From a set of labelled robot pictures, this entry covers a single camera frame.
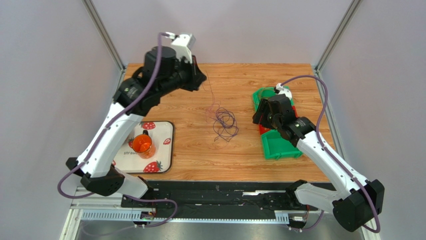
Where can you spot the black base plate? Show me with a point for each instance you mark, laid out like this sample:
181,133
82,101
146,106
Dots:
216,198

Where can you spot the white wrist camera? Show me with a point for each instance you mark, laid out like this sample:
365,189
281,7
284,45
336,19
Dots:
283,90
182,44

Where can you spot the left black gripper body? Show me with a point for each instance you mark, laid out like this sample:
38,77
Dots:
186,75

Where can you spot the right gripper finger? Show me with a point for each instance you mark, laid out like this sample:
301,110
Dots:
264,105
259,117

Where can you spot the green plastic bin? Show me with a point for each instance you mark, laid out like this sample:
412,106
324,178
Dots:
264,92
276,148

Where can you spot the right aluminium frame post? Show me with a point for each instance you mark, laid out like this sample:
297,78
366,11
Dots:
338,33

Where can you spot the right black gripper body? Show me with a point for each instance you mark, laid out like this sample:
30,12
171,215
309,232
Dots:
266,111

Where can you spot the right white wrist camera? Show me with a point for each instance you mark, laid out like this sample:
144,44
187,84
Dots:
283,90

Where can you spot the red plastic bin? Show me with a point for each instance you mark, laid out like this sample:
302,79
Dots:
263,129

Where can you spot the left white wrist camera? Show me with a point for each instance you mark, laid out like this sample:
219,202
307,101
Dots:
182,44

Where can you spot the left aluminium frame post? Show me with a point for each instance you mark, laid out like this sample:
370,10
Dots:
101,28

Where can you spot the near green plastic bin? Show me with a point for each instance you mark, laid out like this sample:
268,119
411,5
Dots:
276,148

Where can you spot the orange glass mug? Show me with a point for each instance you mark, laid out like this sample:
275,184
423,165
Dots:
143,145

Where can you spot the aluminium frame post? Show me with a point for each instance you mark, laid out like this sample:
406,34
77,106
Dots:
338,33
101,28

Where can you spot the far green plastic bin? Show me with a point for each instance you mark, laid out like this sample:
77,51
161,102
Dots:
264,92

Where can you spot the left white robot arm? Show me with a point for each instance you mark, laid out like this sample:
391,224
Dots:
164,71

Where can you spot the strawberry pattern tray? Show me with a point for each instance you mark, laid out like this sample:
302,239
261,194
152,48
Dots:
162,134

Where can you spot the grey slotted cable duct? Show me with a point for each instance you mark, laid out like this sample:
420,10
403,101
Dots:
277,217

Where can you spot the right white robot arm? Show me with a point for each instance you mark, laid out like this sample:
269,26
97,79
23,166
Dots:
354,201

